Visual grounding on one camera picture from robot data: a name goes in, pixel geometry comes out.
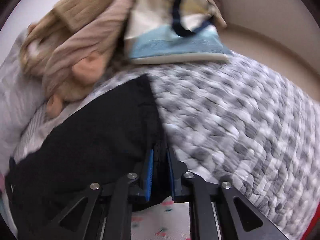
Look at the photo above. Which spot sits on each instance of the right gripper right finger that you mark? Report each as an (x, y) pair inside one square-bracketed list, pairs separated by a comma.
[(217, 211)]

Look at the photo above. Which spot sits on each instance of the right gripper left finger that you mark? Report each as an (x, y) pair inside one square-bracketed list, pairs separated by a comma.
[(103, 211)]

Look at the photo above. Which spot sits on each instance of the black jacket garment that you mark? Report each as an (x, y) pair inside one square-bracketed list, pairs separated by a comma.
[(100, 143)]

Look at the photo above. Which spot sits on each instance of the cherry print bed sheet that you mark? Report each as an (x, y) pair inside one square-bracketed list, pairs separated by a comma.
[(168, 220)]

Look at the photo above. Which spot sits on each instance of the grey white checkered quilt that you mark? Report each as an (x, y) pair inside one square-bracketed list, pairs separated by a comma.
[(240, 119)]

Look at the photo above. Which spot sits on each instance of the white fluffy pillow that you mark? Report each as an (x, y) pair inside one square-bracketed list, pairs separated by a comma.
[(22, 106)]

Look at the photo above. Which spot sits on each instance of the beige plush doll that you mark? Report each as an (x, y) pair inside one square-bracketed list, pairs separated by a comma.
[(71, 46)]

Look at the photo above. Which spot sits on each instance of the blue white tote bag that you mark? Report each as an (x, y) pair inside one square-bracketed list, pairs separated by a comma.
[(174, 31)]

